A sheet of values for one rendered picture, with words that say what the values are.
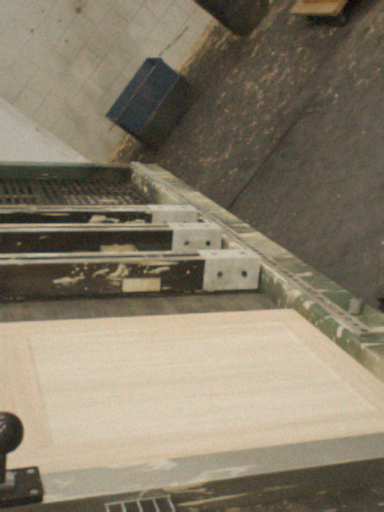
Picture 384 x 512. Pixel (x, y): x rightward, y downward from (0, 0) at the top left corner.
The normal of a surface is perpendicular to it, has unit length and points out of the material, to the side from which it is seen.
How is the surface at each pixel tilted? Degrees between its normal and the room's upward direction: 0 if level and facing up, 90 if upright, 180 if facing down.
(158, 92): 90
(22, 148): 90
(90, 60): 90
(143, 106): 90
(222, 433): 56
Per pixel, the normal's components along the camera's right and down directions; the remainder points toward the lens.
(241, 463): 0.07, -0.96
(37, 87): 0.29, 0.33
